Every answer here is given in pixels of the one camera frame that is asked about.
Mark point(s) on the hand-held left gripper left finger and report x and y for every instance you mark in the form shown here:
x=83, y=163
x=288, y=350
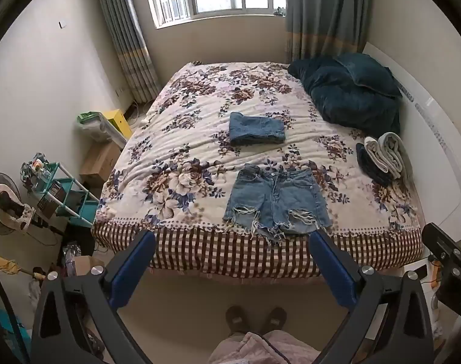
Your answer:
x=134, y=269

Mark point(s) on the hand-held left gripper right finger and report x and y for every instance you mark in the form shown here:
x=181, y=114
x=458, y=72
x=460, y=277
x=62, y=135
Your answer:
x=334, y=269

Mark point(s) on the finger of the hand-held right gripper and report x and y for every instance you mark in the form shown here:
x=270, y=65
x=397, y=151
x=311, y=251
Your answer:
x=441, y=240

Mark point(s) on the ripped denim shorts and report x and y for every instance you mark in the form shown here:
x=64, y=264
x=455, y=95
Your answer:
x=268, y=197

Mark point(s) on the small cardboard box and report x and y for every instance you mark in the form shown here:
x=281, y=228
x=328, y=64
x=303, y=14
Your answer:
x=84, y=263

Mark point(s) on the person's right shoe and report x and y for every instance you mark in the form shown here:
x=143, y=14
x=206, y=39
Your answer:
x=274, y=320

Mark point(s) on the person's shoe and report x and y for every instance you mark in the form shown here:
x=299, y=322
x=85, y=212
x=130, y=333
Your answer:
x=274, y=320
x=236, y=320

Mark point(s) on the rolled grey towel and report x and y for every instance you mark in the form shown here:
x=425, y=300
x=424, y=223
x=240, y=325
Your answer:
x=389, y=155

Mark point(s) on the teal storage rack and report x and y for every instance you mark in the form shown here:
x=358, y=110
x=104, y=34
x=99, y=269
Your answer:
x=69, y=191

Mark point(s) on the white headboard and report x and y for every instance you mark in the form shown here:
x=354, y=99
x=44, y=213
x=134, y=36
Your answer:
x=435, y=129

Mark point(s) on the person's left shoe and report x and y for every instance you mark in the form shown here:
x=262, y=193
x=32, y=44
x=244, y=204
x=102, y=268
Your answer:
x=236, y=320

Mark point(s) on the large cardboard box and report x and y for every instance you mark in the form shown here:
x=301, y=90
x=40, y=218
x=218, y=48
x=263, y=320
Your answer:
x=99, y=161

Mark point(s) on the person's pink clothing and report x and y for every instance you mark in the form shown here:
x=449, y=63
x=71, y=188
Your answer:
x=253, y=350

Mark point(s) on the standing fan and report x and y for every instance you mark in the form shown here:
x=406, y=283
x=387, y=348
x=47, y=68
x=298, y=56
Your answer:
x=5, y=201

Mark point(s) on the clear bin with green bag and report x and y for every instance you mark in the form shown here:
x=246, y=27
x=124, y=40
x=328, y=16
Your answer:
x=96, y=127

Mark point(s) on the yellow box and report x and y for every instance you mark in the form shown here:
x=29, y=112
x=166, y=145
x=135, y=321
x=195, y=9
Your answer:
x=118, y=119

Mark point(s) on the bed with floral blanket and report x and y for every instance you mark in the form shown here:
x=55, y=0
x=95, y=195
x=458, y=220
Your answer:
x=185, y=121

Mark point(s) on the folded denim shorts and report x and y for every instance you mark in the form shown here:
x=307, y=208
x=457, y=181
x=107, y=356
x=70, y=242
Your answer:
x=253, y=127

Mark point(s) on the dark teal duvet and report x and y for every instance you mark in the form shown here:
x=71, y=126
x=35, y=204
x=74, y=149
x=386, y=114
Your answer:
x=340, y=98

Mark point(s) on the dark teal pillow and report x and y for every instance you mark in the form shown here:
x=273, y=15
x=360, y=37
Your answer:
x=367, y=72

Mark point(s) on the grey striped curtain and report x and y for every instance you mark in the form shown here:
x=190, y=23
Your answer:
x=124, y=38
x=321, y=15

